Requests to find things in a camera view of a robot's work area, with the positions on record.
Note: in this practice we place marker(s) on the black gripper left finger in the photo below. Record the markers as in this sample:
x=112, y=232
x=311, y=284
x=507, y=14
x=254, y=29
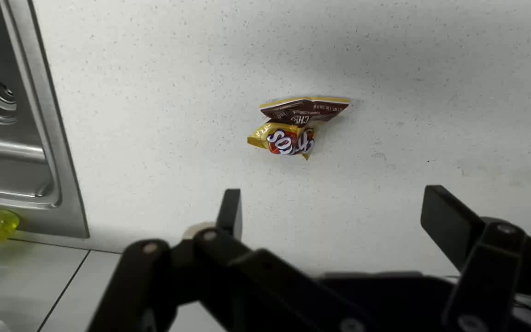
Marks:
x=215, y=287

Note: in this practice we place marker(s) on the stainless steel sink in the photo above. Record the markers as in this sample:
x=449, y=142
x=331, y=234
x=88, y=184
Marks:
x=7, y=140

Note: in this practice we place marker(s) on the brown and gold snack bag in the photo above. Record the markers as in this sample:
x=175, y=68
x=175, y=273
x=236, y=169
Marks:
x=289, y=125

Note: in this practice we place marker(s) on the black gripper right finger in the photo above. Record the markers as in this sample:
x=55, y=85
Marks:
x=492, y=269

